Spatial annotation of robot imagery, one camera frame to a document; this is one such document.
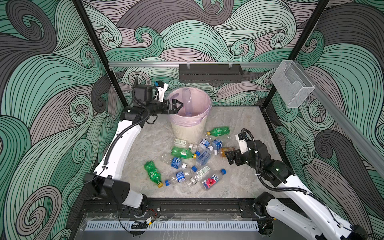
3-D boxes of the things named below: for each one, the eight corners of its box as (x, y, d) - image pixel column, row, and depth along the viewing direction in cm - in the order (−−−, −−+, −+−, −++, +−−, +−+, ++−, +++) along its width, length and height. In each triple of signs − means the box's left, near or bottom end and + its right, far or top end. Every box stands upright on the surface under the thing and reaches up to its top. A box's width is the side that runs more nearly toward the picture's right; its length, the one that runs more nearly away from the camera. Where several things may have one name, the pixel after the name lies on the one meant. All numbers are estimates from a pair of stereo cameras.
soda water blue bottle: (194, 173, 87) (195, 170, 83) (188, 164, 90) (187, 160, 86) (213, 159, 93) (214, 155, 89) (206, 151, 97) (207, 147, 92)
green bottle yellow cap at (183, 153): (171, 154, 94) (170, 150, 90) (174, 147, 97) (174, 143, 93) (193, 163, 90) (194, 159, 86) (196, 156, 93) (197, 152, 89)
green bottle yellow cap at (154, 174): (156, 191, 81) (154, 188, 77) (144, 168, 89) (142, 164, 85) (166, 184, 83) (164, 181, 79) (153, 162, 91) (152, 158, 87)
